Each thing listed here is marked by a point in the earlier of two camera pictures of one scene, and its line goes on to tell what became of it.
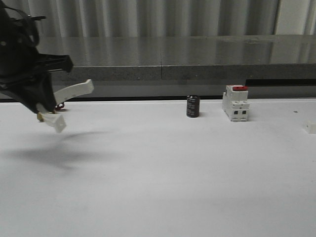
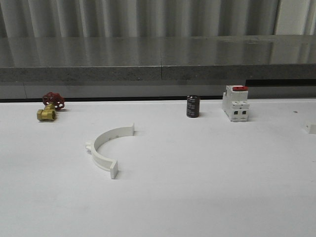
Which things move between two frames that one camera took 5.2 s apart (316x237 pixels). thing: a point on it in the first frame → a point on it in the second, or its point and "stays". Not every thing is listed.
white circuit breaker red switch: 235,103 stays
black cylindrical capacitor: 193,106 stays
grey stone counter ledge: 108,58 stays
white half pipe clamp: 57,121 → 108,164
